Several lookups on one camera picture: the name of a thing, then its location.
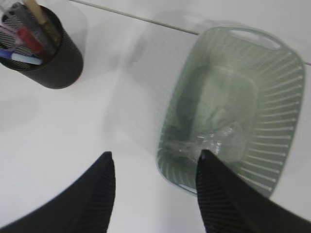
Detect gold glitter pen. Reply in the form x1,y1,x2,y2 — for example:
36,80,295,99
23,0,61,47

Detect clear plastic ruler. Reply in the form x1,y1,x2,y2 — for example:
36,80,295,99
0,0,27,29

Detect black mesh pen holder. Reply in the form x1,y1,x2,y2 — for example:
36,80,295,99
0,6,84,89

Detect red glitter pen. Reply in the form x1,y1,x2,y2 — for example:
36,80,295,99
17,26,44,54

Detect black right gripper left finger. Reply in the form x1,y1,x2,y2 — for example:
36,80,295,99
0,151,116,233

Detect green woven plastic basket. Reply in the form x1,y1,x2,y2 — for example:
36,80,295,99
156,26,306,198

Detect silver glitter pen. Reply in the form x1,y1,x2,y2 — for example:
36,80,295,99
12,2,56,56

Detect blue scissors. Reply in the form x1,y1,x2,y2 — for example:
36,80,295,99
0,49,43,65

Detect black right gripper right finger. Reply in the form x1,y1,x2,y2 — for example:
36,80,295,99
196,150,311,233

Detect pink purple scissors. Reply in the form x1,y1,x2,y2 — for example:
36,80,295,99
0,11,23,51

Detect clear plastic sheet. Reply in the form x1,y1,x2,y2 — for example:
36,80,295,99
164,123,247,163

